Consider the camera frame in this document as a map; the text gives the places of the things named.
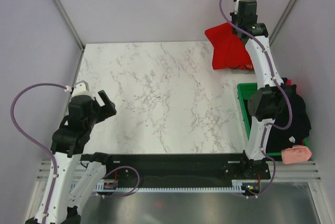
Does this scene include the plain red t-shirt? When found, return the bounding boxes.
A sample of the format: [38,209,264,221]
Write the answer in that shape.
[205,23,252,70]

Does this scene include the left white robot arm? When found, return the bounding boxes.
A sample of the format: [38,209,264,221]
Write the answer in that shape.
[26,90,117,223]

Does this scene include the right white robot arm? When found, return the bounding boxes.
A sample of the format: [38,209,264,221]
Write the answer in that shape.
[231,0,293,161]

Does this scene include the folded red Coca-Cola t-shirt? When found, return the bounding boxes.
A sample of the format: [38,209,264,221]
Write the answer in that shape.
[229,64,254,74]

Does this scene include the green plastic bin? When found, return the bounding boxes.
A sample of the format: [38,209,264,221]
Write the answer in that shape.
[237,83,311,160]

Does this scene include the black clothes pile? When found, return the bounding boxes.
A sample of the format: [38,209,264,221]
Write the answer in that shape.
[244,84,312,154]

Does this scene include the pink garment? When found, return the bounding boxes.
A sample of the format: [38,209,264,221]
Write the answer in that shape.
[281,145,312,164]

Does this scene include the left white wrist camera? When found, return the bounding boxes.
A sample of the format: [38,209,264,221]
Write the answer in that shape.
[65,81,94,99]

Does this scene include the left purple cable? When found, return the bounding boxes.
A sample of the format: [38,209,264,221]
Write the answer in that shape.
[10,83,73,216]

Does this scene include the right aluminium frame post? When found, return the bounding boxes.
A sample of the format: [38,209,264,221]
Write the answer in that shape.
[269,0,298,45]

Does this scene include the aluminium frame post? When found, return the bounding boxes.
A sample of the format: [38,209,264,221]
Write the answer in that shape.
[269,0,298,45]
[52,0,85,53]

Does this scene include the left aluminium frame post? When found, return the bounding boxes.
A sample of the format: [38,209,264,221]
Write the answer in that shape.
[52,0,85,53]

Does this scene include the white slotted cable duct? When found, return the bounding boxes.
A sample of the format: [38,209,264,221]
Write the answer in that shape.
[93,181,260,195]

